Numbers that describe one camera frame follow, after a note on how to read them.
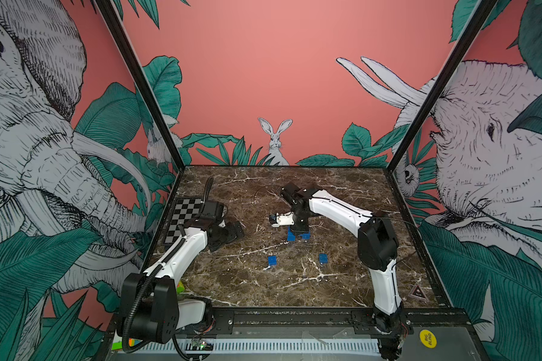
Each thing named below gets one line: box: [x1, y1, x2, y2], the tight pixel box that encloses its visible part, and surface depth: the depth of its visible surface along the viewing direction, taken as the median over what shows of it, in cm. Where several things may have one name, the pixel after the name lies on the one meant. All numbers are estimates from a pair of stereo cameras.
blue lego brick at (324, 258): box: [319, 253, 329, 264], surface depth 90 cm
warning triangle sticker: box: [408, 284, 427, 301], surface depth 82 cm
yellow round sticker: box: [419, 329, 438, 349], surface depth 73 cm
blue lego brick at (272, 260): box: [267, 255, 278, 266], surface depth 90 cm
